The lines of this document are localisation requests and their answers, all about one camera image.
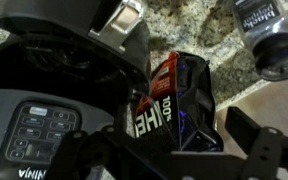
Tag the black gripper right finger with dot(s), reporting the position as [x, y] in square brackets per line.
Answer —
[270, 156]

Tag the black red whey protein bag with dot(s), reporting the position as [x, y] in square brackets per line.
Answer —
[190, 100]

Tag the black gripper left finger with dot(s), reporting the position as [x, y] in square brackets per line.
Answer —
[100, 156]

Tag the black Ninja air fryer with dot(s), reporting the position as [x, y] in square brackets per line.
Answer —
[50, 66]

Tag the black pepper bottle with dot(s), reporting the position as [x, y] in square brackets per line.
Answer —
[270, 30]

